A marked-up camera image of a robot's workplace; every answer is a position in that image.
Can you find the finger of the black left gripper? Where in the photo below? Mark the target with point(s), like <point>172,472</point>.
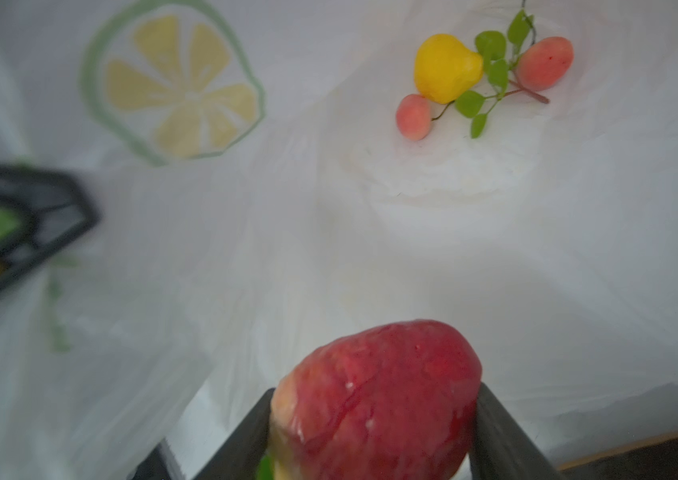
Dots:
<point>42,212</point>

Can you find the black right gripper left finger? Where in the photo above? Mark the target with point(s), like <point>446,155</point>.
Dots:
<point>240,455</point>

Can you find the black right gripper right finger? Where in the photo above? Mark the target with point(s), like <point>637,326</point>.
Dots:
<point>501,449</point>

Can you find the white lemon-print plastic bag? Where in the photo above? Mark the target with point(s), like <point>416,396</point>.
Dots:
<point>257,201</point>

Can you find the fake berry sprig yellow pink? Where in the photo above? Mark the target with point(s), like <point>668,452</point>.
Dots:
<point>475,80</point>

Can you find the small red fake fruit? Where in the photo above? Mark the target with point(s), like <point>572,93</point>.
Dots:
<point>396,401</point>

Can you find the black cutting board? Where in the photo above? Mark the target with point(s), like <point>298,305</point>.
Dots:
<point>654,462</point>

